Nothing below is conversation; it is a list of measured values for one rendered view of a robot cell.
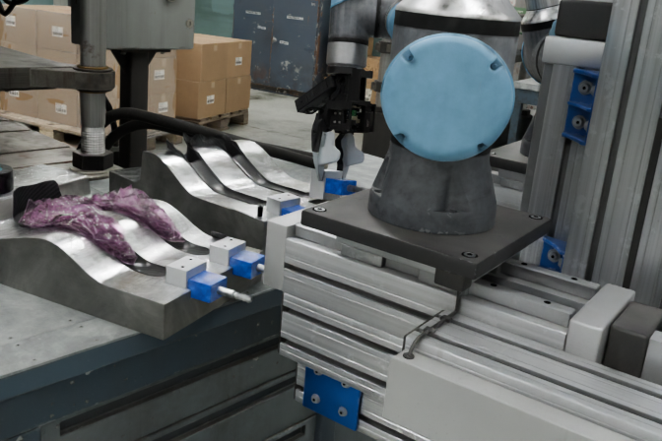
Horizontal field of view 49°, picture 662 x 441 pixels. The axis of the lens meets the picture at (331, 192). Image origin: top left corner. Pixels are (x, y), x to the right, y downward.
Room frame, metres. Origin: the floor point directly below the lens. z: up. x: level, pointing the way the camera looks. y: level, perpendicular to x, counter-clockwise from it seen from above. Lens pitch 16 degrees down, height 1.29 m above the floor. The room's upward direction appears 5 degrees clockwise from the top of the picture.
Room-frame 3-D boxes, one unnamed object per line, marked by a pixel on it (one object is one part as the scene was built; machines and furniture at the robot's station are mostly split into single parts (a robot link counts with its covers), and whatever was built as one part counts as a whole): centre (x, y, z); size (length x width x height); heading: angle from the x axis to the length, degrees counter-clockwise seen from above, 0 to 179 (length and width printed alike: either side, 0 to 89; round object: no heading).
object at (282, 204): (1.22, 0.05, 0.89); 0.13 x 0.05 x 0.05; 48
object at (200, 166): (1.43, 0.21, 0.92); 0.35 x 0.16 x 0.09; 48
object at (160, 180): (1.45, 0.21, 0.87); 0.50 x 0.26 x 0.14; 48
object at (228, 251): (1.06, 0.11, 0.86); 0.13 x 0.05 x 0.05; 66
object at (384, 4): (1.36, -0.11, 1.24); 0.11 x 0.11 x 0.08; 0
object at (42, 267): (1.12, 0.38, 0.86); 0.50 x 0.26 x 0.11; 66
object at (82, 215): (1.13, 0.38, 0.90); 0.26 x 0.18 x 0.08; 66
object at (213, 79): (6.35, 1.51, 0.37); 1.20 x 0.82 x 0.74; 68
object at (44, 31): (5.41, 1.89, 0.47); 1.22 x 0.80 x 0.94; 64
